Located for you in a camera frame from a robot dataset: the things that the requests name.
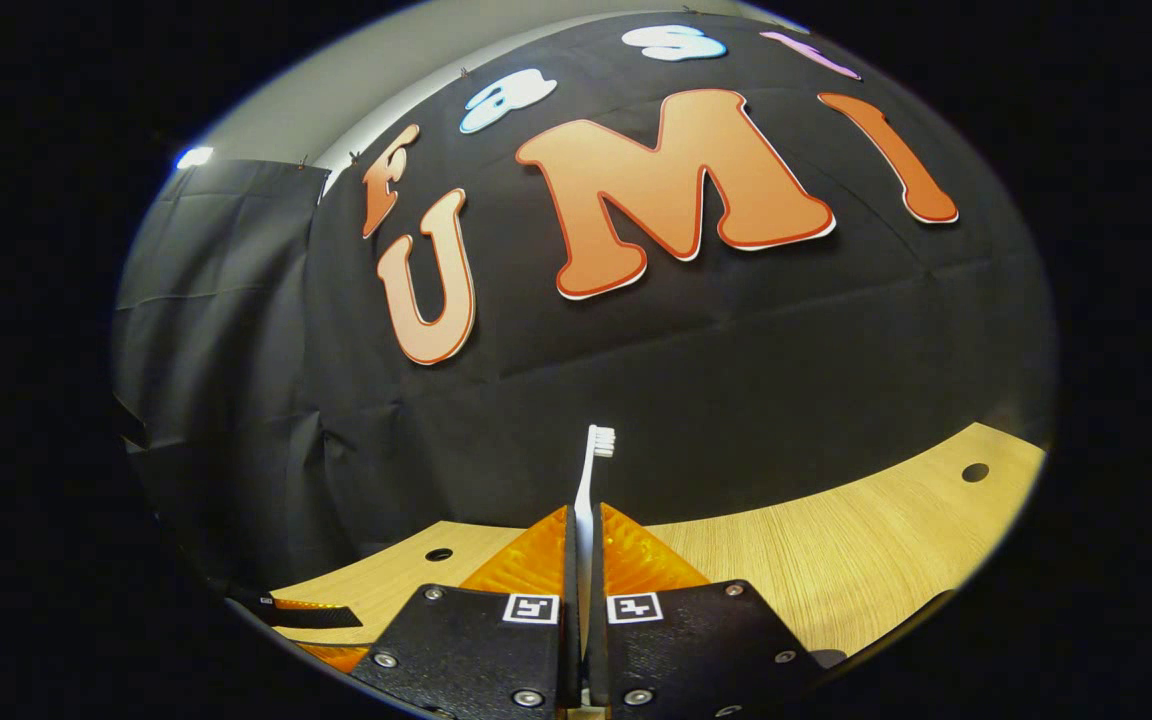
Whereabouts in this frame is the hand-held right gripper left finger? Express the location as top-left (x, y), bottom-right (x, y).
top-left (351, 505), bottom-right (582, 720)

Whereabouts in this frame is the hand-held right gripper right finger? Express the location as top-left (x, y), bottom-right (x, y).
top-left (591, 503), bottom-right (827, 720)

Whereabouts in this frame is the white toothbrush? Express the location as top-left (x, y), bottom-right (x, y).
top-left (572, 424), bottom-right (618, 711)

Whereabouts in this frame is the black backdrop cloth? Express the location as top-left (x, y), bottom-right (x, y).
top-left (114, 10), bottom-right (1057, 601)

